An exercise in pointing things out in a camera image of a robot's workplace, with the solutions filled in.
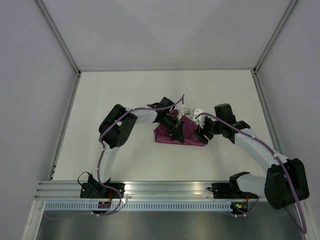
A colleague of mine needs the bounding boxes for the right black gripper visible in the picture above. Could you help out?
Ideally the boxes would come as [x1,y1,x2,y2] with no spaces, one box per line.
[193,115,224,145]

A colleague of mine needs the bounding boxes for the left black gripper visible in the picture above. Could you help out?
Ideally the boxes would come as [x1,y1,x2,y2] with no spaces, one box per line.
[160,114,184,144]

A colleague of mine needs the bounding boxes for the purple cloth napkin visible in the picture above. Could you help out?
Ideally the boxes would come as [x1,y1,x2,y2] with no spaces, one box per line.
[153,110,205,147]

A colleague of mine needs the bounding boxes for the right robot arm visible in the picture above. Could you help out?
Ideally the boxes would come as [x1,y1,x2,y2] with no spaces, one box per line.
[191,103,310,210]

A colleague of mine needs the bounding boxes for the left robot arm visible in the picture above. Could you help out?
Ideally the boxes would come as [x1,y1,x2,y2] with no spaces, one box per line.
[80,96,185,199]

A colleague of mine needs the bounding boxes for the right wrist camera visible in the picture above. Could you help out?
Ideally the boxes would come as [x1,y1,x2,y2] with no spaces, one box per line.
[190,108,206,128]

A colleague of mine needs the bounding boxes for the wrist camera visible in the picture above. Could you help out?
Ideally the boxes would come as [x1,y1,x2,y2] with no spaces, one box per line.
[190,108,206,128]
[178,103,191,120]

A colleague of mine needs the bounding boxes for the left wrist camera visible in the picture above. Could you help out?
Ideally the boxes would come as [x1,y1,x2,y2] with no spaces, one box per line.
[178,103,191,120]

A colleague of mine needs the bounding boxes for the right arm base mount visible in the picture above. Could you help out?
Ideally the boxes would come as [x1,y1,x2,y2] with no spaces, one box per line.
[206,182,258,213]

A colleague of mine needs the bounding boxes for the aluminium mounting rail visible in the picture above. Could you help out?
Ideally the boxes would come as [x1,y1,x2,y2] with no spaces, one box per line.
[34,181,307,202]

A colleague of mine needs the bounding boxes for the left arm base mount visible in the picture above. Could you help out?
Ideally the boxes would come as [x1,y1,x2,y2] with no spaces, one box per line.
[80,182,125,204]

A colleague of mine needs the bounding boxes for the white slotted cable duct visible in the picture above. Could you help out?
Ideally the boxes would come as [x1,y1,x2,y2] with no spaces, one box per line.
[45,201,232,212]

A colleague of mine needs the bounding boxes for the right aluminium frame post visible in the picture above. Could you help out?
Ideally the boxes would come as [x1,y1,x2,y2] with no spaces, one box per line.
[252,0,301,75]

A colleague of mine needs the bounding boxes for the aluminium frame post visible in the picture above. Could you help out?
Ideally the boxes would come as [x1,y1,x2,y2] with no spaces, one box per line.
[34,0,82,76]
[252,0,301,75]

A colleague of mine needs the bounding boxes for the left aluminium frame post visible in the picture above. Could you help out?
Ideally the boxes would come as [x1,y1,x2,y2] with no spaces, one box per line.
[34,0,82,76]

